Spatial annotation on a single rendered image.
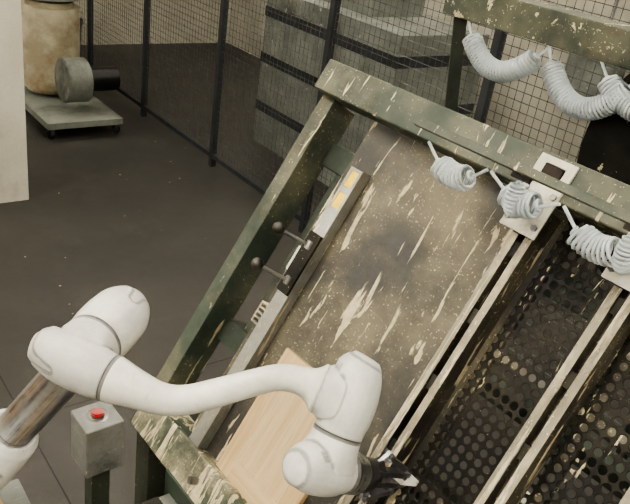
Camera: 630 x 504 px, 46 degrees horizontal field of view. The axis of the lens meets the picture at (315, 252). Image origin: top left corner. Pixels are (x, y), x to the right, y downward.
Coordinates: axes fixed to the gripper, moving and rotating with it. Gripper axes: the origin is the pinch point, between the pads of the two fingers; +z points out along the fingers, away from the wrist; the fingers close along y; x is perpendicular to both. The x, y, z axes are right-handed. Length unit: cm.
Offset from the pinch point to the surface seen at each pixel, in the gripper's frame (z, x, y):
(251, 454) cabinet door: 7, 48, -28
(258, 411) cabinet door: 7, 53, -17
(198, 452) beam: 4, 62, -38
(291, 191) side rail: 7, 88, 41
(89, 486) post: -4, 87, -70
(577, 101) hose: 35, 35, 106
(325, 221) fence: 4, 67, 39
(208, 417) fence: 4, 67, -29
